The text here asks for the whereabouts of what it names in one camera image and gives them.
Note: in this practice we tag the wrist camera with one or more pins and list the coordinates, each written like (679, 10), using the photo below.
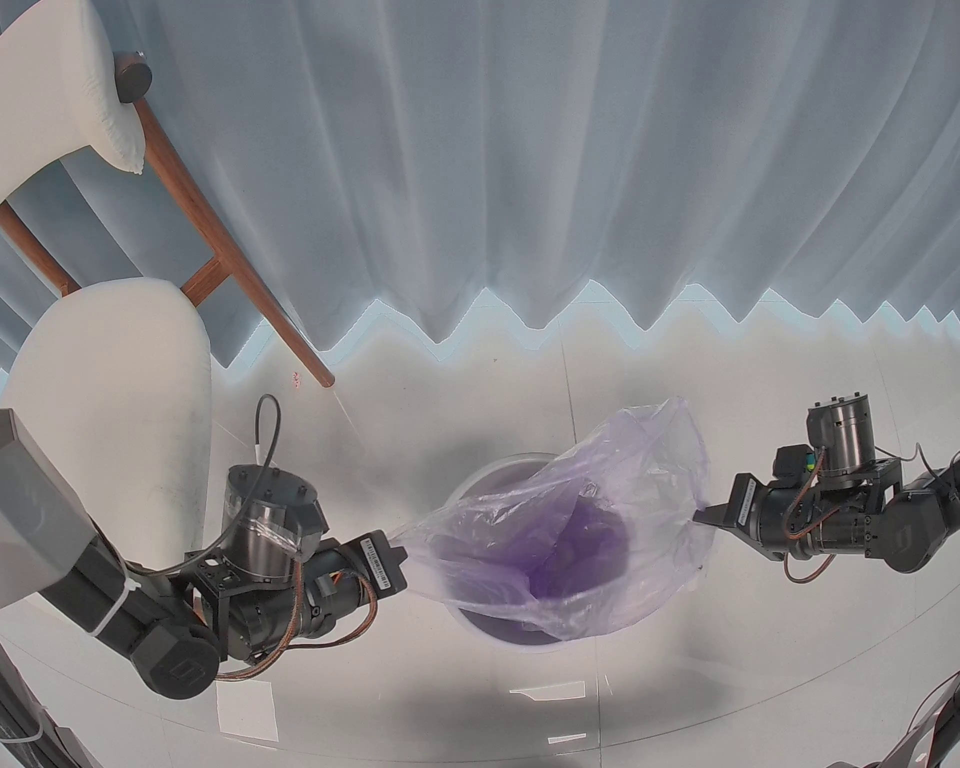
(311, 529)
(793, 463)

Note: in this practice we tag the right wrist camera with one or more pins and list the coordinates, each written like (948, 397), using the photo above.
(793, 463)

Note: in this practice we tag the pale blue curtain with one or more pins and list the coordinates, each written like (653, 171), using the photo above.
(525, 150)

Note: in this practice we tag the white trash bin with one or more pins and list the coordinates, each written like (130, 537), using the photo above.
(487, 476)

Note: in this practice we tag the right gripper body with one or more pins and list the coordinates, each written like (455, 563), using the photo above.
(780, 521)

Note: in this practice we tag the purple plastic bag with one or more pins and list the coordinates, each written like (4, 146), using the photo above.
(600, 480)

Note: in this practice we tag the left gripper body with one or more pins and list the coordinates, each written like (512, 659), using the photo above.
(337, 585)

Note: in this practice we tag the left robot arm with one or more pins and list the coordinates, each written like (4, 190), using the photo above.
(60, 517)

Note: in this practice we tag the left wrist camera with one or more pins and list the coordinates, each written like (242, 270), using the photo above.
(311, 529)

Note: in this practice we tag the white cushioned wooden chair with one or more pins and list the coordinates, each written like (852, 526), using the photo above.
(112, 412)

